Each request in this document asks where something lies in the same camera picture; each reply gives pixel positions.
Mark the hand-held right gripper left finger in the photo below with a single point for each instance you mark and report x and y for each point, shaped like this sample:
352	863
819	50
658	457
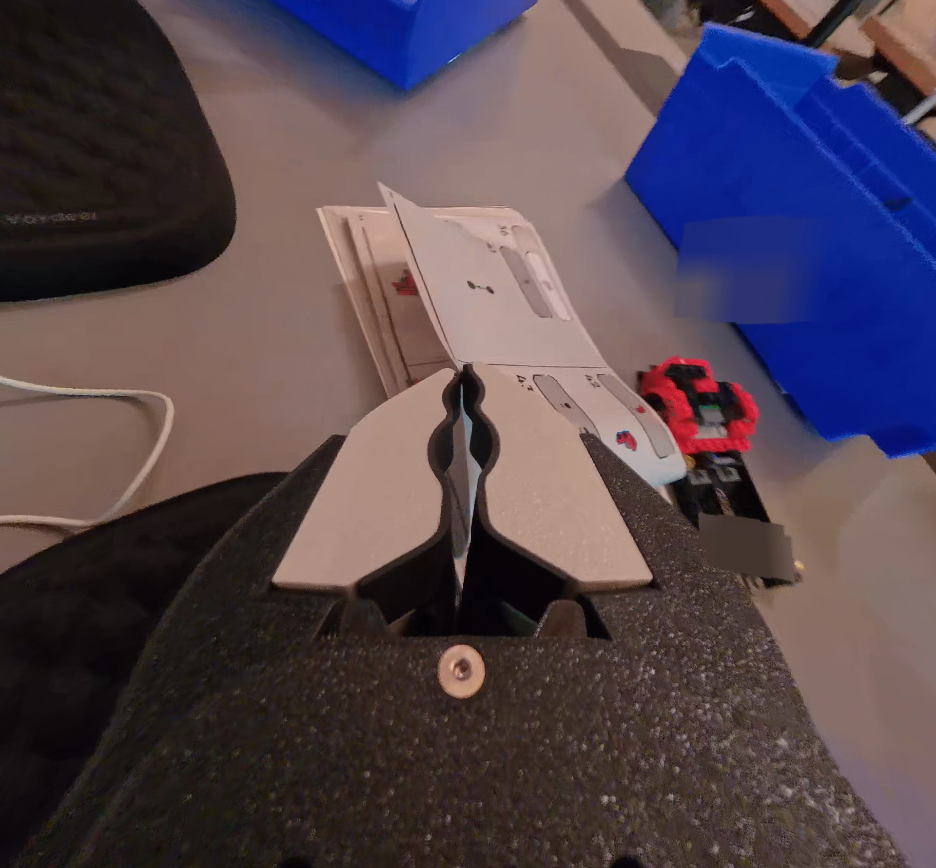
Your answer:
365	510

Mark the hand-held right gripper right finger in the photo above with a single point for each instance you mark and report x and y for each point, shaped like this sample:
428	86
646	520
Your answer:
563	510

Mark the red and black lego car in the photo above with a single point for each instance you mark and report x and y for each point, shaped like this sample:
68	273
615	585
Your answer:
695	407

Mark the lego instruction booklet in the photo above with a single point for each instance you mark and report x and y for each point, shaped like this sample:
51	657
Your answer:
497	276

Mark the blue storage bin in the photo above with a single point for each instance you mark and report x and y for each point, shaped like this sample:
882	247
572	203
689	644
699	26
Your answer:
365	13
841	371

